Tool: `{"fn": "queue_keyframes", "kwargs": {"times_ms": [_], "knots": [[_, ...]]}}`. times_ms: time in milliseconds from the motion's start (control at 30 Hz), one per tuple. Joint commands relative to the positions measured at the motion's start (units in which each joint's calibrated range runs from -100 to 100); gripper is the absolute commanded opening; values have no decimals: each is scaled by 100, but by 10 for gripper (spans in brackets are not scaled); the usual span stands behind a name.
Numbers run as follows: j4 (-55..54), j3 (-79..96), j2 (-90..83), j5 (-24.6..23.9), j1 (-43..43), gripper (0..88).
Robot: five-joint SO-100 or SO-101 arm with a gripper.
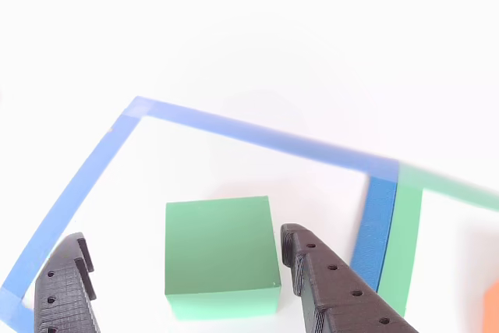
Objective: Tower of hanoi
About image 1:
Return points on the green block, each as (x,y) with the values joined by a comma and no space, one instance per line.
(218,247)

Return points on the orange block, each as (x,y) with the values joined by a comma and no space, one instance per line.
(492,305)

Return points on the blue square frame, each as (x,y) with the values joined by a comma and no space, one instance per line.
(374,224)

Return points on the green square frame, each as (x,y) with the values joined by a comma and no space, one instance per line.
(405,231)

